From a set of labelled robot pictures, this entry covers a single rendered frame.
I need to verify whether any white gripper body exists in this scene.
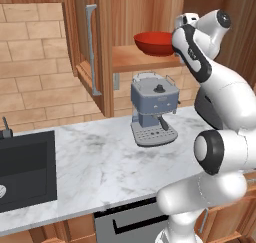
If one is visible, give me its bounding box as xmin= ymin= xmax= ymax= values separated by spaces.
xmin=173 ymin=15 xmax=185 ymax=31

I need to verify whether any red bowl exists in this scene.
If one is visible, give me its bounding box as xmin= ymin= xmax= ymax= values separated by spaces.
xmin=133 ymin=31 xmax=176 ymax=58

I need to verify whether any wooden cabinet door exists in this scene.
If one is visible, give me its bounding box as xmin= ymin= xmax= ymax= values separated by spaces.
xmin=61 ymin=0 xmax=115 ymax=118
xmin=213 ymin=0 xmax=256 ymax=89

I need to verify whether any wooden base cabinet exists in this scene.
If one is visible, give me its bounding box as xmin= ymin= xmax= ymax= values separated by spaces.
xmin=194 ymin=170 xmax=256 ymax=243
xmin=0 ymin=213 xmax=98 ymax=243

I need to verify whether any grey espresso machine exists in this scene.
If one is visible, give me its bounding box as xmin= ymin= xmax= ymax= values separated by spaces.
xmin=129 ymin=71 xmax=181 ymax=148

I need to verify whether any black tap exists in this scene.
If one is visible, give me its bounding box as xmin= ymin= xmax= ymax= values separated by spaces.
xmin=0 ymin=116 xmax=14 ymax=140

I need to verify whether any grey dishwasher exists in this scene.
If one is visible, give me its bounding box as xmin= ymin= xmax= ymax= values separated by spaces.
xmin=93 ymin=198 xmax=172 ymax=243

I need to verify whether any black sink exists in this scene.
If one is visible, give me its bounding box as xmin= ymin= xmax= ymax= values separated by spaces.
xmin=0 ymin=130 xmax=58 ymax=214

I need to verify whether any wooden wall cabinet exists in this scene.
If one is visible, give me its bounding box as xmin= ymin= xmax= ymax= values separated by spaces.
xmin=109 ymin=0 xmax=223 ymax=75

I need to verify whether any grey short handle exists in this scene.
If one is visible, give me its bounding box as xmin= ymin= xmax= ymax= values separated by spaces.
xmin=113 ymin=72 xmax=121 ymax=91

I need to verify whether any grey long door handle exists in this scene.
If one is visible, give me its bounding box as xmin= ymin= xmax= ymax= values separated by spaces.
xmin=85 ymin=3 xmax=102 ymax=97

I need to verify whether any grey base cabinet handle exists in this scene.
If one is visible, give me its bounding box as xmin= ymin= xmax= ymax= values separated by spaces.
xmin=199 ymin=207 xmax=210 ymax=235

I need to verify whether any black dishwasher handle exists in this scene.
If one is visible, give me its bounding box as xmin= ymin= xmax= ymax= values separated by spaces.
xmin=112 ymin=214 xmax=170 ymax=236

